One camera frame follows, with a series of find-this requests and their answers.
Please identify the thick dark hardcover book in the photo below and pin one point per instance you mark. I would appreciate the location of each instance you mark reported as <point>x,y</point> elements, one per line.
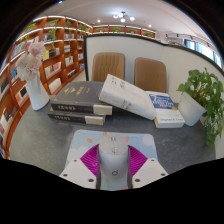
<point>78,93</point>

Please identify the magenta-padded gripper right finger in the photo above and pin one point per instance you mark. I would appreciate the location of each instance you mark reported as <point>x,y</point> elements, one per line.
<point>151,170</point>

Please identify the tan upholstered chair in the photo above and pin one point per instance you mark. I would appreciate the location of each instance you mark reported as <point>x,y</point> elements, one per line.
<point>150,75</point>
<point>108,66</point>

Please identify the thin dark hardcover book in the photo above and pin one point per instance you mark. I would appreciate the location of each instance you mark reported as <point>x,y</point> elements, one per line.
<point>73,118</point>

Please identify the black ceiling track light rail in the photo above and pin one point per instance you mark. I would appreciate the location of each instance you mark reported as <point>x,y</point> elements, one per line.
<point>186,36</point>

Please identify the white computer mouse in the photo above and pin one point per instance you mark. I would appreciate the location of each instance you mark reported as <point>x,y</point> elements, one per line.
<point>113,160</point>

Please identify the orange wooden bookshelf unit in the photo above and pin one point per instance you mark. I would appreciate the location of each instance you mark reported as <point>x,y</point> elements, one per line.
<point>56,56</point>

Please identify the window with curtains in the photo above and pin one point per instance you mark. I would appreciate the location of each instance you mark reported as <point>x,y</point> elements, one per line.
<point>205,50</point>

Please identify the white vase with pink flowers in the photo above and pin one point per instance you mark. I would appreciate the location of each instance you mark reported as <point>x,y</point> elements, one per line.
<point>36,93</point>

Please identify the green plant in white pot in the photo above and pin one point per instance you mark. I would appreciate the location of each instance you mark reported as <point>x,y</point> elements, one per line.
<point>200,93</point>

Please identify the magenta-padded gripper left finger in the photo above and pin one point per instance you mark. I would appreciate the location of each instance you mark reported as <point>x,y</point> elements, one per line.
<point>77,170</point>

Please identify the ceiling lamp with round bulbs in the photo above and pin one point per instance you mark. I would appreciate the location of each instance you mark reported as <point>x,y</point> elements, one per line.
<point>123,16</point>

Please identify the blue and white book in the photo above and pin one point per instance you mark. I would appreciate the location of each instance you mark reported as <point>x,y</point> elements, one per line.
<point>165,108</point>

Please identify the thick white book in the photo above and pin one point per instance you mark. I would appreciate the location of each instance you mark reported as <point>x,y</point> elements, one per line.
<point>128,96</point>

